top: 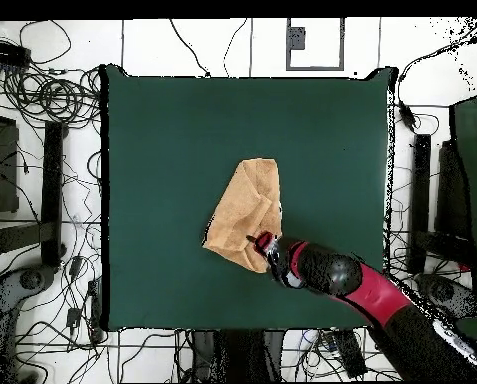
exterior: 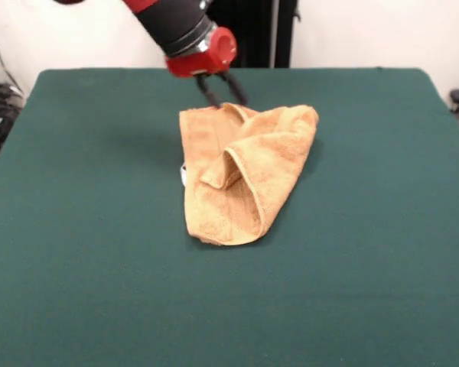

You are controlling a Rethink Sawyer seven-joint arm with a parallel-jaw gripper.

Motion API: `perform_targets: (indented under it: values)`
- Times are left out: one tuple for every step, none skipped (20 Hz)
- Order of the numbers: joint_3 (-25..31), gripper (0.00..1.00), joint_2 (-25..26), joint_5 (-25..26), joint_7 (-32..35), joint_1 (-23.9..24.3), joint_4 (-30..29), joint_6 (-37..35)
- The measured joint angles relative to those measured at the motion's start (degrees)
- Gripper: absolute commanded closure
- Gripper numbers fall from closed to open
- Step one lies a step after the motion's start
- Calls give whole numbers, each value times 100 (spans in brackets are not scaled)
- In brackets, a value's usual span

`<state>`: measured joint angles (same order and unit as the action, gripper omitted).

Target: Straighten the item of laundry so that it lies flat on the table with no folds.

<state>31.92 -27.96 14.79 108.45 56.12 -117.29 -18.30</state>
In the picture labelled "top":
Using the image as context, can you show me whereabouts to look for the blue cable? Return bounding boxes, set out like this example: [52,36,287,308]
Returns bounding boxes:
[300,329,322,346]

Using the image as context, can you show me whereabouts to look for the black cable with adapter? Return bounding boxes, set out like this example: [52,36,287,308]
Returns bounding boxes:
[396,23,477,134]

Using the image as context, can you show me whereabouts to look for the black stand base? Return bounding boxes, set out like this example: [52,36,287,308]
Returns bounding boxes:
[406,133,477,277]
[0,120,68,268]

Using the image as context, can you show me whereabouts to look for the dark green table cloth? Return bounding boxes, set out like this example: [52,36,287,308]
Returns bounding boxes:
[105,64,397,332]

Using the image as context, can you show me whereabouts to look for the black box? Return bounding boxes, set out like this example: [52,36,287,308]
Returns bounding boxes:
[0,111,20,215]
[436,139,473,241]

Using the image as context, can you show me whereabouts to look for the dark grey tripod base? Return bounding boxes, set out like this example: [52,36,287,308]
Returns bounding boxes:
[415,272,477,321]
[0,263,59,383]

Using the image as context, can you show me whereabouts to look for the looped black cable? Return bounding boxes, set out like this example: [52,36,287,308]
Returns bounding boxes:
[18,19,73,65]

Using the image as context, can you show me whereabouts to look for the small grey square plate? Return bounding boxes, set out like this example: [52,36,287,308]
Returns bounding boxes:
[289,26,306,51]

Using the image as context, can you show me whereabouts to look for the thin black cable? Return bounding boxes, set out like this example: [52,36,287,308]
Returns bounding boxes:
[222,17,250,78]

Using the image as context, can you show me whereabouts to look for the tan terry towel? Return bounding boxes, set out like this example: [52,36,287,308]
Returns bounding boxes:
[201,157,284,275]

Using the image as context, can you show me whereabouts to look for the black stand frame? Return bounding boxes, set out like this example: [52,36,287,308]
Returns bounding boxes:
[189,329,285,383]

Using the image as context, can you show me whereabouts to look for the coiled black cable bundle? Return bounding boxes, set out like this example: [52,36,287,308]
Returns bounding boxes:
[1,66,103,130]

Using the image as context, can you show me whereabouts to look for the long black cable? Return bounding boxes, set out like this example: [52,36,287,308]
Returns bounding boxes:
[168,18,212,78]

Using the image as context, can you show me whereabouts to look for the black power strip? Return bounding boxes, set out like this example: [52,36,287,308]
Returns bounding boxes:
[0,38,32,68]
[331,328,369,379]

